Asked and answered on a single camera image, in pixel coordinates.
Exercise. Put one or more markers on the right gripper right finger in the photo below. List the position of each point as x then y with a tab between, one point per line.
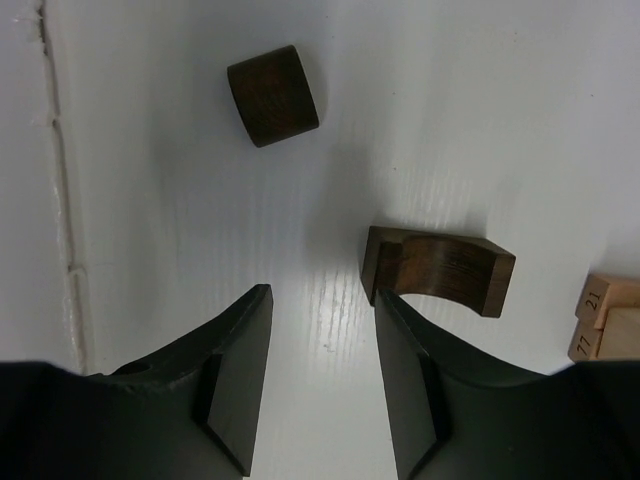
456	412

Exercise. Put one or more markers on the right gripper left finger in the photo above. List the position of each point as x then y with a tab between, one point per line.
189	410

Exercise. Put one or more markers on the dark arch wood block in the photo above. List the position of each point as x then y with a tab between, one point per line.
471	271

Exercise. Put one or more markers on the light long wood block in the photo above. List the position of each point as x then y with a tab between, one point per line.
585	342
600	293

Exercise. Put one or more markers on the small dark wood block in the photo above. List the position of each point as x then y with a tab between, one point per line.
273	97

